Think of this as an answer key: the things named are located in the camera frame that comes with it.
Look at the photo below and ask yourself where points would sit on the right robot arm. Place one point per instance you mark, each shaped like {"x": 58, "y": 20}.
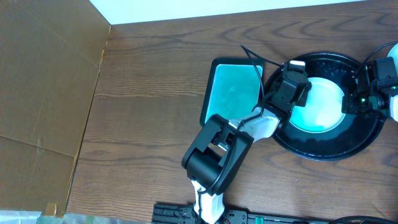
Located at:
{"x": 375, "y": 94}

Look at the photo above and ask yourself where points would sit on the white plate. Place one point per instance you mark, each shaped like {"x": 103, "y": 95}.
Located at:
{"x": 394, "y": 53}

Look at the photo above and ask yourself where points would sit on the mint plate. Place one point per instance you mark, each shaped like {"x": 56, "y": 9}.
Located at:
{"x": 322, "y": 111}

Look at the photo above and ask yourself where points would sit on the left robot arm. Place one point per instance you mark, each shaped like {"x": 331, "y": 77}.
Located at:
{"x": 216, "y": 154}

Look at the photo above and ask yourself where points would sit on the brown cardboard panel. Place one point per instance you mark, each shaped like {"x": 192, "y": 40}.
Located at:
{"x": 51, "y": 53}

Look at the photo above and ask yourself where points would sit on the black rectangular water tray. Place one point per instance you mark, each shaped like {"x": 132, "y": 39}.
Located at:
{"x": 233, "y": 88}

